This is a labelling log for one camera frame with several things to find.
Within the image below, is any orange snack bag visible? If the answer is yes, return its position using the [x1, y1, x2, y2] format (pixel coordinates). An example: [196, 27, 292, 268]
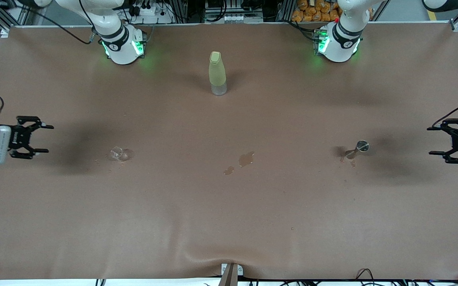
[291, 0, 343, 23]

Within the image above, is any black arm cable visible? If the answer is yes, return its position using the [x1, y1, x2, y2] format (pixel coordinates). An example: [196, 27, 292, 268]
[432, 4, 458, 128]
[0, 0, 96, 124]

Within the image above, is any white power strip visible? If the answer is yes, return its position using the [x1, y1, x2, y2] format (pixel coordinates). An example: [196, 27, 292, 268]
[128, 3, 174, 24]

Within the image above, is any large spilled liquid puddle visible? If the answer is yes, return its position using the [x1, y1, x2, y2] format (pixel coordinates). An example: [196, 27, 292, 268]
[239, 151, 255, 168]

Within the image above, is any steel jigger measuring cup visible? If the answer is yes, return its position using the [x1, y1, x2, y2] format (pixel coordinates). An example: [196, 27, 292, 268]
[345, 140, 370, 160]

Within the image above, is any frosted green bottle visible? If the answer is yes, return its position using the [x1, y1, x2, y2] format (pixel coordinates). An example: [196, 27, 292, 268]
[208, 51, 228, 97]

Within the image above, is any table edge bracket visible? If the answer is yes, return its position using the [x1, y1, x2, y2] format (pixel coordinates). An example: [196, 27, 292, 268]
[219, 263, 245, 286]

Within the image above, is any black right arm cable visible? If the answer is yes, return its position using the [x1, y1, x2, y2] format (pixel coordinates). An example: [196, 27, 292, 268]
[0, 0, 96, 124]

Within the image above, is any brown table mat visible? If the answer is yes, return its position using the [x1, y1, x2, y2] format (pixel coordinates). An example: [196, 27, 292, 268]
[0, 24, 458, 280]

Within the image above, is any clear glass beaker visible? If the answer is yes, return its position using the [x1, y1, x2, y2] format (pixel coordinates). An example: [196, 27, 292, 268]
[108, 146, 134, 162]

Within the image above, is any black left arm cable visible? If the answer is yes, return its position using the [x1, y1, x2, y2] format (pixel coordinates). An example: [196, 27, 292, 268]
[432, 4, 458, 128]

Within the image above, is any black cable loop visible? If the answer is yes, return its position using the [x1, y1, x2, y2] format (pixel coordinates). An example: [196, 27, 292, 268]
[355, 269, 376, 286]

